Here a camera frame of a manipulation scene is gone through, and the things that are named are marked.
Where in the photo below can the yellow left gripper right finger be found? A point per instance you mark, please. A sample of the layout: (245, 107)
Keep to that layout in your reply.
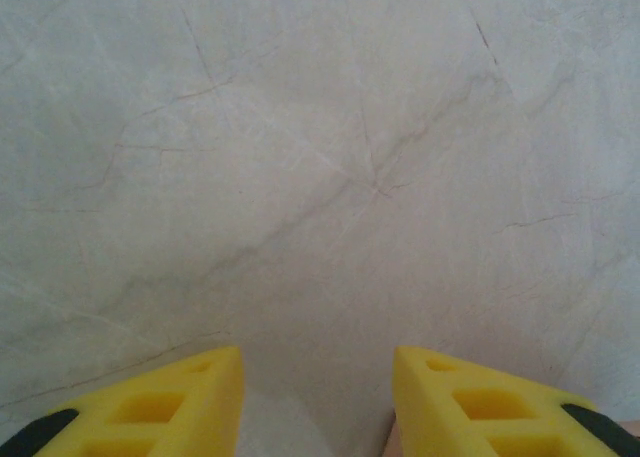
(440, 417)

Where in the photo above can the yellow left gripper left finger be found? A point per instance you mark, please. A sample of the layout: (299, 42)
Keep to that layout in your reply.
(200, 427)

